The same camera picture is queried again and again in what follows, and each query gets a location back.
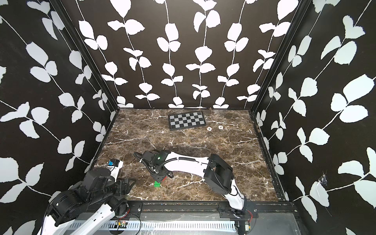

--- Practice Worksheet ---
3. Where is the green lego brick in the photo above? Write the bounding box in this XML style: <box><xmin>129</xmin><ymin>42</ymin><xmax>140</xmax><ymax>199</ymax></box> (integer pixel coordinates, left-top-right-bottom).
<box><xmin>154</xmin><ymin>181</ymin><xmax>161</xmax><ymax>188</ymax></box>

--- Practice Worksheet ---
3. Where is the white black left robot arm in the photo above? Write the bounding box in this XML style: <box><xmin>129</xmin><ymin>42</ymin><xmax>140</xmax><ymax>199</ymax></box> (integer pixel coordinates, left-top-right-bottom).
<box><xmin>40</xmin><ymin>167</ymin><xmax>137</xmax><ymax>235</ymax></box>

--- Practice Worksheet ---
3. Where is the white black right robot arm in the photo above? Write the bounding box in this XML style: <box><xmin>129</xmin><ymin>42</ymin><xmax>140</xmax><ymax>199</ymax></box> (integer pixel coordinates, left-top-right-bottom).
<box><xmin>132</xmin><ymin>150</ymin><xmax>247</xmax><ymax>213</ymax></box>

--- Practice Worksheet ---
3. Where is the black grey checkerboard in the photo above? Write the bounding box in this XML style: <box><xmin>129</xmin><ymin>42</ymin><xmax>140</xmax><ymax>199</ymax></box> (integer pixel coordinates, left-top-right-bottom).
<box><xmin>168</xmin><ymin>111</ymin><xmax>206</xmax><ymax>131</ymax></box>

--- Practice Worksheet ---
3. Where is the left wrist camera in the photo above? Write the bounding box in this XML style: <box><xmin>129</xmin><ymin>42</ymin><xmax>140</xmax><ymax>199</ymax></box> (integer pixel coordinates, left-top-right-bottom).
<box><xmin>107</xmin><ymin>159</ymin><xmax>123</xmax><ymax>179</ymax></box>

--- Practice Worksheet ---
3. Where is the white slotted cable duct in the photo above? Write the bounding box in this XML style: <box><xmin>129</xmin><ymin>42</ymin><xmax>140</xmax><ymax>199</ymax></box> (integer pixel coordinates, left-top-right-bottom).
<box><xmin>98</xmin><ymin>220</ymin><xmax>237</xmax><ymax>232</ymax></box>

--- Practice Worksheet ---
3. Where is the black front frame rail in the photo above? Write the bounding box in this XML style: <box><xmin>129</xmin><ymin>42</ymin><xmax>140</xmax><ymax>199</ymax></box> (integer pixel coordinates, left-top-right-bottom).
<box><xmin>127</xmin><ymin>200</ymin><xmax>300</xmax><ymax>220</ymax></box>

